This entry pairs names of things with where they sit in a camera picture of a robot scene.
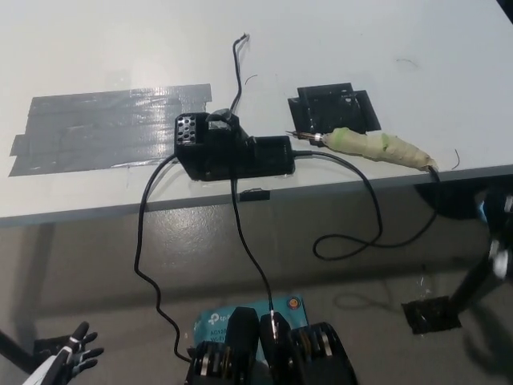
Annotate grey duct tape patch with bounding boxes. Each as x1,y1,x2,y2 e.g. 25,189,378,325
6,83,213,177

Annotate black power cable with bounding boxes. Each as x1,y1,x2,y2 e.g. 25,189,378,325
133,155,196,364

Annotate small black tape strip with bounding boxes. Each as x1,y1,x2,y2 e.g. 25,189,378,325
239,188,272,202

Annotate teal tp-link box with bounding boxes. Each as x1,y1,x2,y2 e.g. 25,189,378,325
193,294,312,350

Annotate black table leg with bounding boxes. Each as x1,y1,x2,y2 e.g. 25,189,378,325
448,256,506,318
0,327,35,374

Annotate tape-wrapped soldering iron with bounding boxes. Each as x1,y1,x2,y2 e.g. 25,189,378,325
284,126,441,172

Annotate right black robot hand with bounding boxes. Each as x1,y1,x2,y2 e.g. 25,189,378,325
475,191,513,282

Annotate black soldering station base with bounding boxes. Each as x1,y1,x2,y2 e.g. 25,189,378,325
175,108,297,184

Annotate black table frame beam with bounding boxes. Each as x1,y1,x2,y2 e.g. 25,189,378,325
416,183,482,221

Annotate black soldering iron cable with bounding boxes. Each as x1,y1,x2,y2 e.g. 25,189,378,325
292,148,442,261

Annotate black robot torso blocks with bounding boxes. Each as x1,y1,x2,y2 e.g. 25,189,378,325
184,305,360,385

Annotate thin black loose wire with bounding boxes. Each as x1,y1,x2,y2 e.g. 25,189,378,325
230,32,252,116

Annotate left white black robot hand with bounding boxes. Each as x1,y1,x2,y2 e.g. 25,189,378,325
22,321,105,385

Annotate black square holder plate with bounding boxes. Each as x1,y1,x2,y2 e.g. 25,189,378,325
287,82,382,136

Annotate black cable with metal plug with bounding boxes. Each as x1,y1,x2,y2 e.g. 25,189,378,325
231,178,281,344

